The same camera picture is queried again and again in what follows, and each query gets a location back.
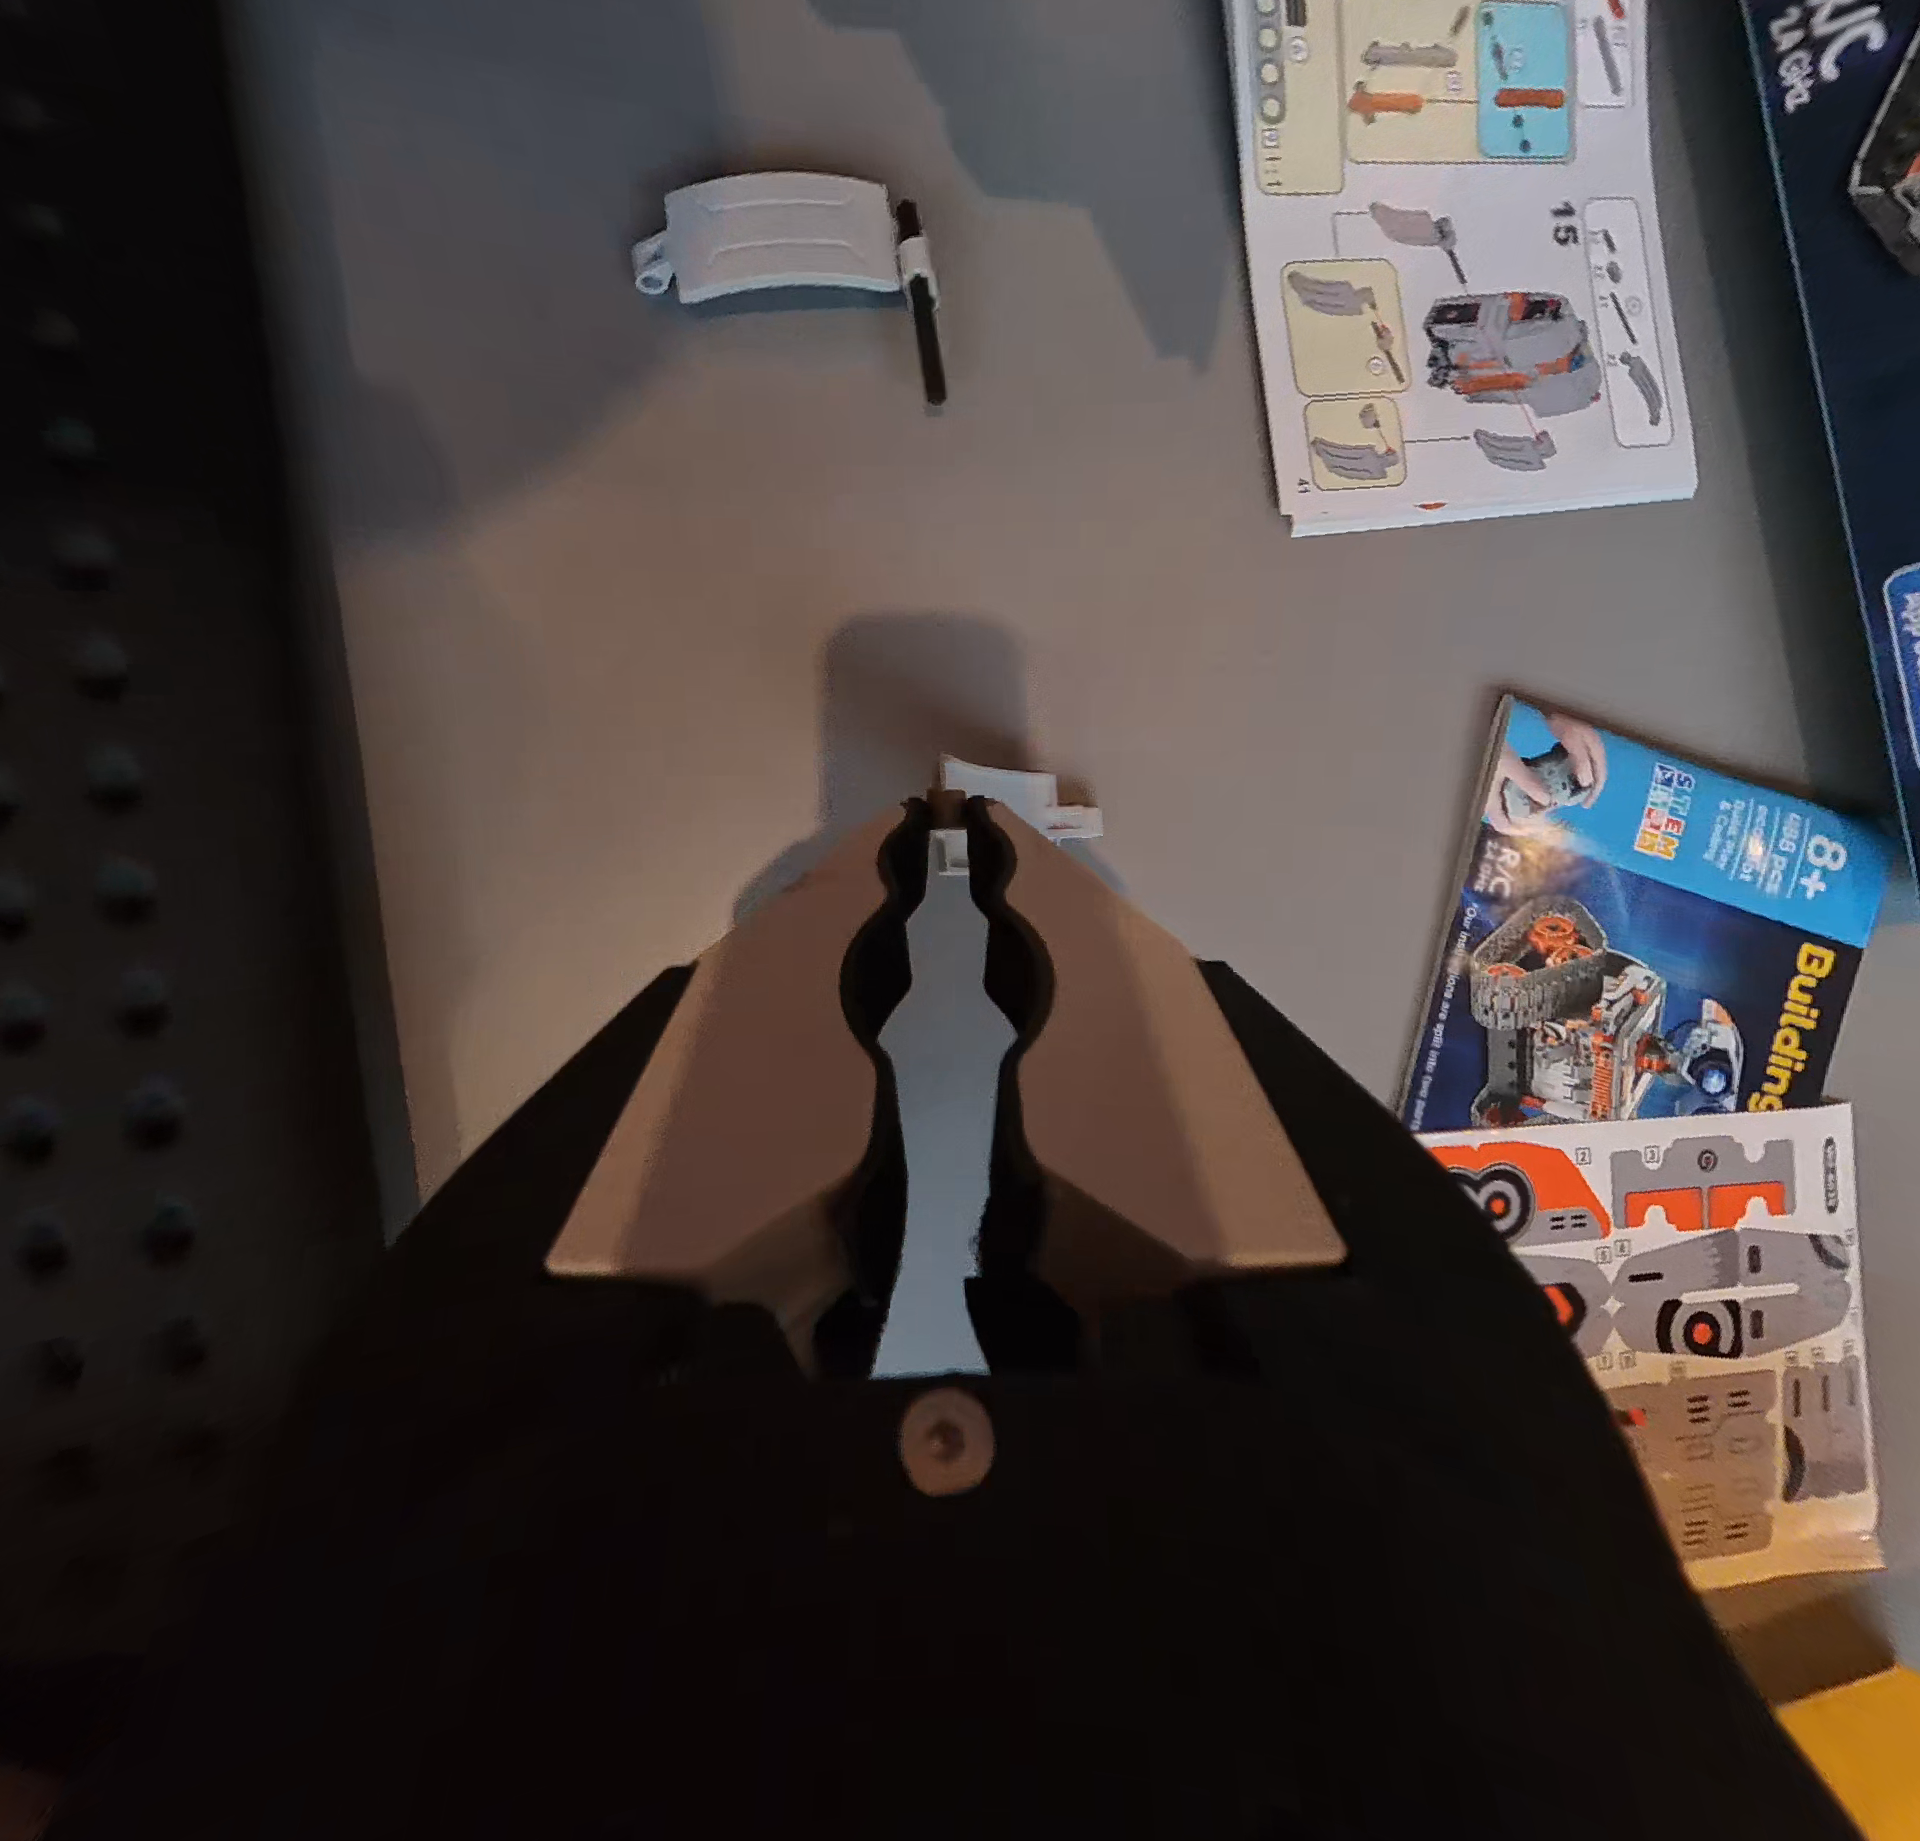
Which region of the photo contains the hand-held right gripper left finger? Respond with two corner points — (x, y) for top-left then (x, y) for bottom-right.
(546, 801), (921, 1373)

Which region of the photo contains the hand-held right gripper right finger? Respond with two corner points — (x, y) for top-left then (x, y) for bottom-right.
(972, 797), (1345, 1367)

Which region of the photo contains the pale grey curved panel piece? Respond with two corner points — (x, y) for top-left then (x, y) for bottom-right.
(926, 753), (1106, 877)
(631, 172), (907, 306)

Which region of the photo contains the black axle pin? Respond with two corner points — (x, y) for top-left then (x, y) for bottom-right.
(895, 199), (953, 412)

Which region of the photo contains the blue booklet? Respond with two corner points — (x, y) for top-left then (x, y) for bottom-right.
(1394, 693), (1892, 1141)

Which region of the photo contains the orange grey sticker sheet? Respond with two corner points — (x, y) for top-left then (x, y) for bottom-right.
(1416, 1101), (1886, 1597)

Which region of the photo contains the black studded mat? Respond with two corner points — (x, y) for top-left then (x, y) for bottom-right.
(0, 0), (427, 1841)

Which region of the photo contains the open instruction manual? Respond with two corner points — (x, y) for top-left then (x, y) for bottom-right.
(1213, 0), (1703, 538)

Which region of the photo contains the yellow plastic bin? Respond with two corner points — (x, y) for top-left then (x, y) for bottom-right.
(1770, 1659), (1920, 1841)

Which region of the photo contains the blue building kit box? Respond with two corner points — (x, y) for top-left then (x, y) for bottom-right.
(1725, 0), (1920, 886)

